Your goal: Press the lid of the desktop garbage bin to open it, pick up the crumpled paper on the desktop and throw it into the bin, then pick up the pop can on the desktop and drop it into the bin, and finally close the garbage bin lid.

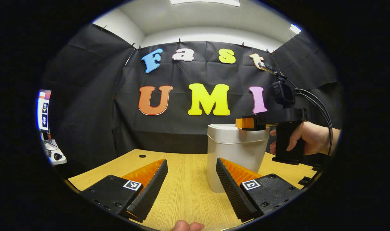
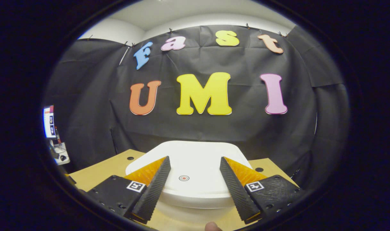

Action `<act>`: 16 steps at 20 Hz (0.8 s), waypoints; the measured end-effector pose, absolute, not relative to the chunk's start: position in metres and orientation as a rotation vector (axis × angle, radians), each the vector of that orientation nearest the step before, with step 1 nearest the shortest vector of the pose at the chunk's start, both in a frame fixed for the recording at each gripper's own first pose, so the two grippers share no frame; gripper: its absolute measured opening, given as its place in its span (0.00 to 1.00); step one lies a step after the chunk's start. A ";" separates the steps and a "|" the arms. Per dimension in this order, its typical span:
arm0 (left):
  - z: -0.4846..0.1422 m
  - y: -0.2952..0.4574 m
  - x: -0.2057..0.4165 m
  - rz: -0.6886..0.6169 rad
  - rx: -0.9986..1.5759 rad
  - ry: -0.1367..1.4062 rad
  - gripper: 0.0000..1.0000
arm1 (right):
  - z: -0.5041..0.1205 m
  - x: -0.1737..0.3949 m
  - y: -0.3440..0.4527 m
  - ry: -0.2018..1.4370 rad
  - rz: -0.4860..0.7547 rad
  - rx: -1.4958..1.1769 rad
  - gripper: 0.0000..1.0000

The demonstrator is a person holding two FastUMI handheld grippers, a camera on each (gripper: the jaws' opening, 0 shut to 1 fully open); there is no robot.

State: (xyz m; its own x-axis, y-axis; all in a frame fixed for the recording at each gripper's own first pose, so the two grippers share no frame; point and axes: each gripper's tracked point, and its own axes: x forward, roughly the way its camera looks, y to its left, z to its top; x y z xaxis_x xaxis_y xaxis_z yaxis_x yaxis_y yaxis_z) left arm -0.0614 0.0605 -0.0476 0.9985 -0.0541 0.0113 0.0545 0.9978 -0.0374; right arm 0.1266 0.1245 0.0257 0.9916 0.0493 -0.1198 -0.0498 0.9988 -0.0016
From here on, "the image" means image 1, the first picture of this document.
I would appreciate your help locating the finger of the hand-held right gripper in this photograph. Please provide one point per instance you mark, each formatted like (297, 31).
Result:
(246, 123)

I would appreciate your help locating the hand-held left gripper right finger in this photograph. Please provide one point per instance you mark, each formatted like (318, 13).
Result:
(233, 192)

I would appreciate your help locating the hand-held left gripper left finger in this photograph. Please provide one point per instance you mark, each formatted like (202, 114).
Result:
(150, 195)

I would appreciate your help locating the white desktop garbage bin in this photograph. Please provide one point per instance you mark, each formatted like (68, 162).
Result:
(236, 150)

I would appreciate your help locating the wooden desktop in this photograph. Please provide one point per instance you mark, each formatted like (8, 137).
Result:
(185, 186)

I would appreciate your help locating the small black block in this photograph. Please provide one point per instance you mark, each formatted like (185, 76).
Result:
(316, 167)

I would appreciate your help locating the black backdrop cloth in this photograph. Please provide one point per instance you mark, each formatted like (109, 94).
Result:
(182, 134)

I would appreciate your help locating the small ceiling light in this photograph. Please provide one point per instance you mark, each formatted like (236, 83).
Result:
(295, 29)

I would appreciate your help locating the black computer mouse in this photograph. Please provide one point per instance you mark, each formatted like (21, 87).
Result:
(58, 157)

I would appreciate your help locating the white side table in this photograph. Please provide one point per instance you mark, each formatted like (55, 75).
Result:
(53, 147)

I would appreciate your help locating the long ceiling light panel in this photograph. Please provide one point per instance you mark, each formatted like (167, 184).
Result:
(204, 2)

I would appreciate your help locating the computer monitor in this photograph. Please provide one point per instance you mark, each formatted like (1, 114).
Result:
(43, 110)

